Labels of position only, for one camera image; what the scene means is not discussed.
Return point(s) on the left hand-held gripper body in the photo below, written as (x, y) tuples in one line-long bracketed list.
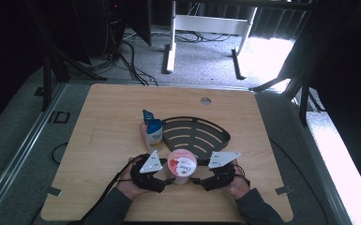
[(147, 178)]

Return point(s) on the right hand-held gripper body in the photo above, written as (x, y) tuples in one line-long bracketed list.
[(220, 178)]

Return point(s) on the pink jar with white lid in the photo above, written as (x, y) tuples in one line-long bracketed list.
[(181, 165)]

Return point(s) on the white bottle with blue cap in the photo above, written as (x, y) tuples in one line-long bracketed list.
[(154, 137)]

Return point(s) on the dark grey metal corner shelf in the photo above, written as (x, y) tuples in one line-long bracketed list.
[(192, 134)]

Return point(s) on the person's left hand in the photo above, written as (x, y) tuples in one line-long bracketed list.
[(128, 187)]

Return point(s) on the person's right hand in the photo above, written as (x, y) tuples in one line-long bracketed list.
[(239, 187)]

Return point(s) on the grey tape piece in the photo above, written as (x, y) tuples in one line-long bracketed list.
[(283, 190), (53, 191)]

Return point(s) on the black metal stand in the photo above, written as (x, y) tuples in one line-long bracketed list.
[(303, 93), (56, 59)]

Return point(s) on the dark computer cabinet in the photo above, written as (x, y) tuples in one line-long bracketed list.
[(106, 28)]

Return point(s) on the metal floor rail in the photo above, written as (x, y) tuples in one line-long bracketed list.
[(22, 146), (325, 168)]

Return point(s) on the black rectangular floor frame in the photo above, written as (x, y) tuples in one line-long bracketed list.
[(56, 117)]

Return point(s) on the white desk frame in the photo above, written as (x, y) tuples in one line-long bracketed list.
[(212, 24)]

